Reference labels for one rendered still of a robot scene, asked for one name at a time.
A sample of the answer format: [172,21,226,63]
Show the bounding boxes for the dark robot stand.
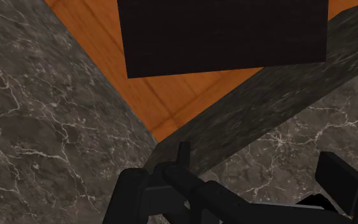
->
[116,0,330,80]

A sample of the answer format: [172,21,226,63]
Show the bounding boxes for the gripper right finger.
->
[296,151,358,224]

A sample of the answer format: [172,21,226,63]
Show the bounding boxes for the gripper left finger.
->
[102,141,251,224]

